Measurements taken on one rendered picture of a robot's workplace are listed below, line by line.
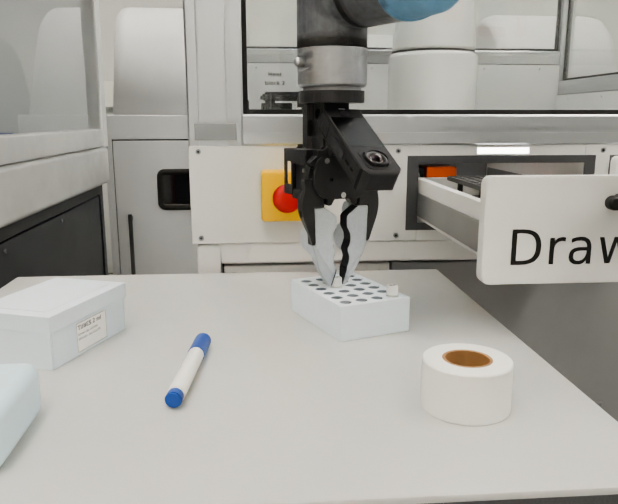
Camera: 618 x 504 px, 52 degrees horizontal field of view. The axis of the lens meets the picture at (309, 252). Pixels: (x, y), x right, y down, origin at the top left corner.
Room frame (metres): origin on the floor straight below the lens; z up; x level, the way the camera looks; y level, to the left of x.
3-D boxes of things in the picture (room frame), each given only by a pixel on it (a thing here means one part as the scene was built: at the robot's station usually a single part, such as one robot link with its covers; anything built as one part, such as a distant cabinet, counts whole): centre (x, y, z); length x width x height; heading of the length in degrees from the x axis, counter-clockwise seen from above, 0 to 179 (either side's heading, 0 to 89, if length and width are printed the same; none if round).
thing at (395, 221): (1.44, -0.30, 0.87); 1.02 x 0.95 x 0.14; 95
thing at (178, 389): (0.53, 0.11, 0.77); 0.14 x 0.02 x 0.02; 0
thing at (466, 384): (0.47, -0.12, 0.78); 0.07 x 0.07 x 0.04
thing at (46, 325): (0.61, 0.26, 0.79); 0.13 x 0.09 x 0.05; 165
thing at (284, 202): (0.88, 0.03, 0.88); 0.04 x 0.03 x 0.04; 95
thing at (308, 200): (0.68, -0.01, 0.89); 0.05 x 0.02 x 0.09; 115
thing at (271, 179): (0.91, 0.03, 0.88); 0.07 x 0.05 x 0.07; 95
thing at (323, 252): (0.70, -0.01, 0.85); 0.06 x 0.03 x 0.09; 25
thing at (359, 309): (0.69, -0.04, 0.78); 0.12 x 0.08 x 0.04; 25
